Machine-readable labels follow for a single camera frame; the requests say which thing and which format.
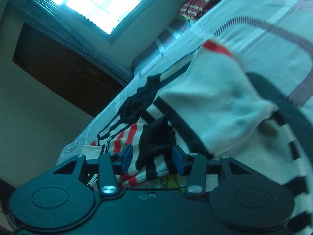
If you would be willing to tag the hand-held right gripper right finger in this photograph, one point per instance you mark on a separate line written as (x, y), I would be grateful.
(178, 161)

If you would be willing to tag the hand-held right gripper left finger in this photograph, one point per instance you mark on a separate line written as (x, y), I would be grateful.
(127, 158)

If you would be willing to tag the black cloth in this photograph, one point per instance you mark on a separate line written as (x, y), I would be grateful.
(156, 139)
(139, 98)

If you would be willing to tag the red black striped knit sweater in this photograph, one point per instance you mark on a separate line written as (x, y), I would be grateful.
(220, 98)

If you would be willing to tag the dark wooden wardrobe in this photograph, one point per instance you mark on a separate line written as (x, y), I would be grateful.
(61, 66)

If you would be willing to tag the grey blue curtain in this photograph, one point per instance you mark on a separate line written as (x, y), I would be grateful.
(68, 36)

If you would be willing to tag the red yellow patterned pillow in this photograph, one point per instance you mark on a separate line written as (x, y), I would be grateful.
(198, 5)

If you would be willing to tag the window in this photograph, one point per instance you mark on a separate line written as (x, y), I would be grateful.
(97, 0)

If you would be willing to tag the white patterned bed sheet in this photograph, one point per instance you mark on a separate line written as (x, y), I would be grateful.
(264, 22)

